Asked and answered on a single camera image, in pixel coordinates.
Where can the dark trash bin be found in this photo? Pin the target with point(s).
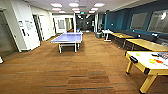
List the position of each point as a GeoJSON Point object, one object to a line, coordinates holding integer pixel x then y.
{"type": "Point", "coordinates": [98, 35]}

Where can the blue ping pong table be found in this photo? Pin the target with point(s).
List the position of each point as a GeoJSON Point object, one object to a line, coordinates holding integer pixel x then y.
{"type": "Point", "coordinates": [66, 37]}

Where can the small white table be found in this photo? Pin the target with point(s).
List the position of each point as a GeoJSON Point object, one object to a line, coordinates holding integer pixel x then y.
{"type": "Point", "coordinates": [107, 32]}

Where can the square ceiling light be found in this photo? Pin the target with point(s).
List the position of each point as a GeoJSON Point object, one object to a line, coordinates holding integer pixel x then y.
{"type": "Point", "coordinates": [99, 5]}
{"type": "Point", "coordinates": [76, 9]}
{"type": "Point", "coordinates": [93, 9]}
{"type": "Point", "coordinates": [56, 5]}
{"type": "Point", "coordinates": [73, 4]}
{"type": "Point", "coordinates": [57, 9]}

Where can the long wooden table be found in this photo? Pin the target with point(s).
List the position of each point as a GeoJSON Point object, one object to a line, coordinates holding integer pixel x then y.
{"type": "Point", "coordinates": [121, 35]}
{"type": "Point", "coordinates": [146, 44]}

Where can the interior glass window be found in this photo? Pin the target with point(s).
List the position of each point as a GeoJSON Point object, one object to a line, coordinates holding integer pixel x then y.
{"type": "Point", "coordinates": [158, 21]}
{"type": "Point", "coordinates": [138, 21]}

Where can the yellow air hockey table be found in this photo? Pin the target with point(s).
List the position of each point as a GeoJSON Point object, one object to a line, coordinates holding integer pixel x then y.
{"type": "Point", "coordinates": [146, 65]}

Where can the grey door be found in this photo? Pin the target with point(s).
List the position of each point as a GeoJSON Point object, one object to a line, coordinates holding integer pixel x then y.
{"type": "Point", "coordinates": [7, 35]}

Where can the white wall notice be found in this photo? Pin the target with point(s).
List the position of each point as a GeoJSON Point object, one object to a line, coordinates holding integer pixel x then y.
{"type": "Point", "coordinates": [29, 25]}

